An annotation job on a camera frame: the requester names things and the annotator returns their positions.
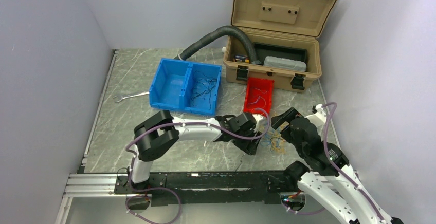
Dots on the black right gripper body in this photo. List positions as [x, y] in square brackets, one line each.
[291, 112]

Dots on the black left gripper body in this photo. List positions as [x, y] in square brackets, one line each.
[246, 145]

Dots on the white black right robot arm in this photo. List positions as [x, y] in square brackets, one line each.
[326, 173]

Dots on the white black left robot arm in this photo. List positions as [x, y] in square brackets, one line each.
[156, 135]

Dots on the red plastic bin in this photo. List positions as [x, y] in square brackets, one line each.
[259, 94]

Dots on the grey plastic case in toolbox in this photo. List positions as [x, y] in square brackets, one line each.
[284, 63]

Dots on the black tray in toolbox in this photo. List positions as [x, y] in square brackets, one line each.
[265, 50]

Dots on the small box in toolbox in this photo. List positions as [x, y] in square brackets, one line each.
[241, 58]

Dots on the blue double plastic bin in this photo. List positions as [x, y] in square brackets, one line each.
[186, 87]

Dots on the tan plastic toolbox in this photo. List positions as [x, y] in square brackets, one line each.
[288, 23]

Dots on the silver wrench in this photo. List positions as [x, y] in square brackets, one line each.
[121, 97]

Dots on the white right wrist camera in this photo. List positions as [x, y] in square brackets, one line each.
[319, 116]

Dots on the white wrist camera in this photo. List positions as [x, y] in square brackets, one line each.
[319, 116]
[260, 120]

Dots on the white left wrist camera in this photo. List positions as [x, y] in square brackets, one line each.
[260, 120]

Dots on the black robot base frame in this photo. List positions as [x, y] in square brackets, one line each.
[269, 187]

